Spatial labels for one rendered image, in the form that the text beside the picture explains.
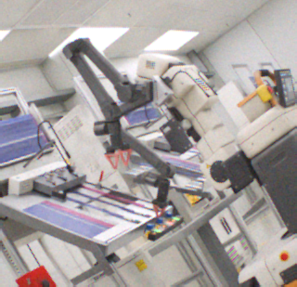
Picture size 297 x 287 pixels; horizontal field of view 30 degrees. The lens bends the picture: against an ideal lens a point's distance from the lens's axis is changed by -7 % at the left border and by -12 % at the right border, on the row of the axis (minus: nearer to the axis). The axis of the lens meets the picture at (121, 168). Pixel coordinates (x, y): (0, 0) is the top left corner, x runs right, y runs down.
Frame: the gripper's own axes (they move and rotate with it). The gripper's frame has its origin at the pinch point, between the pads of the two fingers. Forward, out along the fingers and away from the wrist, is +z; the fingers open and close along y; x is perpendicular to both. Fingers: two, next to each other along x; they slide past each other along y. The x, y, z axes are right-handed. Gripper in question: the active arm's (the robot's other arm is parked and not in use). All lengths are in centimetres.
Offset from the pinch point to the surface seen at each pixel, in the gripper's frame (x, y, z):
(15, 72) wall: -298, -229, -4
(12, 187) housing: -73, 30, 0
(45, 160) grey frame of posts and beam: -80, -9, -5
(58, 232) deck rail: -27, 49, 4
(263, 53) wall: -170, -759, -49
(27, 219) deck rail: -46, 49, 5
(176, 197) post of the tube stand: -8.8, -41.6, 2.7
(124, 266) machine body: -12.3, 2.2, 33.8
